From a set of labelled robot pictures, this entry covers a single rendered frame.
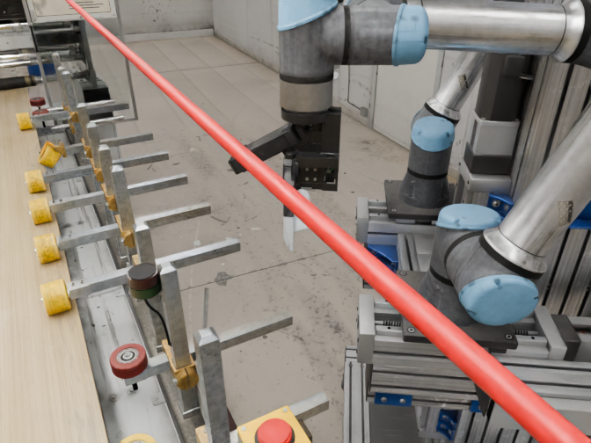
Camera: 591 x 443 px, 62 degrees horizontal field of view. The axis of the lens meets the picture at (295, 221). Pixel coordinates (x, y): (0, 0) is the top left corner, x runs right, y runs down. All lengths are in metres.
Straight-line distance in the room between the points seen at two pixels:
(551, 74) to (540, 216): 0.33
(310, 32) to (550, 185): 0.43
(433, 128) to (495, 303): 0.68
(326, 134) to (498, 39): 0.31
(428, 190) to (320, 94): 0.83
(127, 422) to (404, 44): 1.16
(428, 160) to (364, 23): 0.81
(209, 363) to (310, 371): 1.51
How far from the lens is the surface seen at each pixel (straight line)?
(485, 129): 1.17
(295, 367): 2.36
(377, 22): 0.67
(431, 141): 1.41
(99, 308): 1.83
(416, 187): 1.46
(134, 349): 1.22
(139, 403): 1.50
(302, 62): 0.66
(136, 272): 1.03
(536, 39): 0.88
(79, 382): 1.20
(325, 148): 0.72
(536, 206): 0.85
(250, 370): 2.36
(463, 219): 0.97
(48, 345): 1.31
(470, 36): 0.84
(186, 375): 1.19
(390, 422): 1.94
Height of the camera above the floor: 1.73
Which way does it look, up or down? 31 degrees down
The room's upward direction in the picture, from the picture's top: straight up
